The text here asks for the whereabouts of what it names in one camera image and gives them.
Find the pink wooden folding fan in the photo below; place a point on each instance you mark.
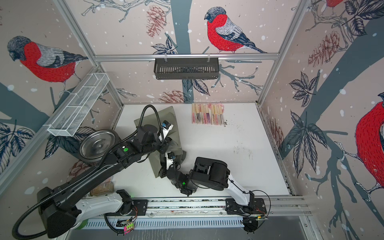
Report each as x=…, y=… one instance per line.
x=194, y=117

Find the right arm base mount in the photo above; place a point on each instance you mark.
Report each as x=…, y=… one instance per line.
x=258, y=207

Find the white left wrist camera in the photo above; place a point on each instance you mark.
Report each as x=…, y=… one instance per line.
x=166, y=128

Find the red blossom white folding fan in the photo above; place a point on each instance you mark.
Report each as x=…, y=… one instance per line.
x=212, y=112

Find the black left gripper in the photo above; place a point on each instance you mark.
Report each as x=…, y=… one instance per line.
x=166, y=143

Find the green canvas tote bag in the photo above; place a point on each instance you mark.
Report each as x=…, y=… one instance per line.
x=156, y=159

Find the black right base connector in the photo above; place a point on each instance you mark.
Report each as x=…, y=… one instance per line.
x=251, y=224

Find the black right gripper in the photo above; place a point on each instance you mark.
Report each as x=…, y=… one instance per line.
x=163, y=172

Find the black grey wooden folding fan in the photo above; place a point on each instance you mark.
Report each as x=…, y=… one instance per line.
x=198, y=114

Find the brown box behind arm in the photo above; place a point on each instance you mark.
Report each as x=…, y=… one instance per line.
x=103, y=189

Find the pink striped folding fan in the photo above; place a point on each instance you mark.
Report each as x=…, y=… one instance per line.
x=217, y=115

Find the black hanging wire basket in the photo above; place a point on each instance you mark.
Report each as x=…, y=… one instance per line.
x=187, y=69

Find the pink small circuit board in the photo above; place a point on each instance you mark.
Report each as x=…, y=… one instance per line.
x=129, y=228

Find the round steel plate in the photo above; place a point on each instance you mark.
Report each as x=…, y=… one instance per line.
x=95, y=145

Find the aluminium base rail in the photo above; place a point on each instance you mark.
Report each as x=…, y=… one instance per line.
x=275, y=206

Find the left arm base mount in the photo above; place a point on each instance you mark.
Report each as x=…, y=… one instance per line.
x=131, y=207

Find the grey pink folding fan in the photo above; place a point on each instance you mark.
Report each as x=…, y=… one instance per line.
x=221, y=114

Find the white mesh wall shelf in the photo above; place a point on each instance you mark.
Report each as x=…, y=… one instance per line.
x=69, y=120

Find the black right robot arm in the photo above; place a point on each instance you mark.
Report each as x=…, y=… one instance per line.
x=210, y=174

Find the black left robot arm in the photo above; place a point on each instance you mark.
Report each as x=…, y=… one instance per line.
x=58, y=209

